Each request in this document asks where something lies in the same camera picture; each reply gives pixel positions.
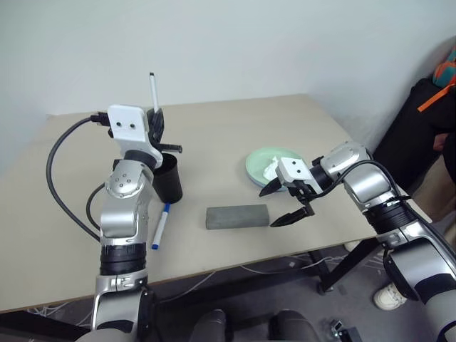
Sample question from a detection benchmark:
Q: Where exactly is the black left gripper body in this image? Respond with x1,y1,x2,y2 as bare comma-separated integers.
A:
145,134,184,153

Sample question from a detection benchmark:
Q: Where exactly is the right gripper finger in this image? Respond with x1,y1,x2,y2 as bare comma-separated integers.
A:
269,207,315,228
259,179,286,197

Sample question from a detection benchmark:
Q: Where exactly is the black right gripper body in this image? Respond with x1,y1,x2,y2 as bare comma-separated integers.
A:
284,180,316,209

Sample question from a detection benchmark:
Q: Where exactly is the white tissue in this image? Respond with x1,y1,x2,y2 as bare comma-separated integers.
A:
262,155,286,181

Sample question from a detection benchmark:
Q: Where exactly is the green plastic plate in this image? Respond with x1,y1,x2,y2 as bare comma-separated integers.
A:
245,145,304,188

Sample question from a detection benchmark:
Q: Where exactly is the black capped white marker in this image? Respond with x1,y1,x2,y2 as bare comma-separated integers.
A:
149,72,160,110

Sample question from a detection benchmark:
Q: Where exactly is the grey glasses case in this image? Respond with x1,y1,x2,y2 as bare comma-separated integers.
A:
205,204,269,231

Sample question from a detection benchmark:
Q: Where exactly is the black plastic cup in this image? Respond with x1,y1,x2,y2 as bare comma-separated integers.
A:
152,152,184,204

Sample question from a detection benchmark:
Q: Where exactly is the blue capped white marker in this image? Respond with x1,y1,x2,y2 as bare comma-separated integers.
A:
151,202,171,250

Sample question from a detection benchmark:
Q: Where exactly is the dark rounded shape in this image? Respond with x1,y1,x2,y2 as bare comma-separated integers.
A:
188,309,233,342
269,309,315,342

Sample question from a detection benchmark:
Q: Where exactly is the person in black clothing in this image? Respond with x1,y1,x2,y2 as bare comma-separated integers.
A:
373,77,456,192

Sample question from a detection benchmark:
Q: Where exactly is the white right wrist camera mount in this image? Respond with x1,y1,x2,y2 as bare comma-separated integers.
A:
276,156,311,187

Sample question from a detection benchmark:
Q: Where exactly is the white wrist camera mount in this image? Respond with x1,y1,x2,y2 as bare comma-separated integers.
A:
106,104,164,168
276,156,311,187

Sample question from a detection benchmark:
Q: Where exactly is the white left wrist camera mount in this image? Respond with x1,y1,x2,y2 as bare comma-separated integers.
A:
106,104,164,168

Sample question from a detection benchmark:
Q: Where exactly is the white cable under table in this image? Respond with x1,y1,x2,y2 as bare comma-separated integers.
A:
240,254,345,274
158,269,217,304
23,301,95,329

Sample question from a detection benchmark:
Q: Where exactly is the black table frame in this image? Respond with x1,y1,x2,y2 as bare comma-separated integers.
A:
149,233,384,307

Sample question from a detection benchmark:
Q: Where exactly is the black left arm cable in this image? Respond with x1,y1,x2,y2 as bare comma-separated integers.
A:
46,112,110,243

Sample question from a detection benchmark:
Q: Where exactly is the small metal bracket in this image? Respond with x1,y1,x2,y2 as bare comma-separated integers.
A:
329,319,361,342

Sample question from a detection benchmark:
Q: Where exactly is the orange strap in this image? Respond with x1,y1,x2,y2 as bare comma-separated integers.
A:
417,87,448,113

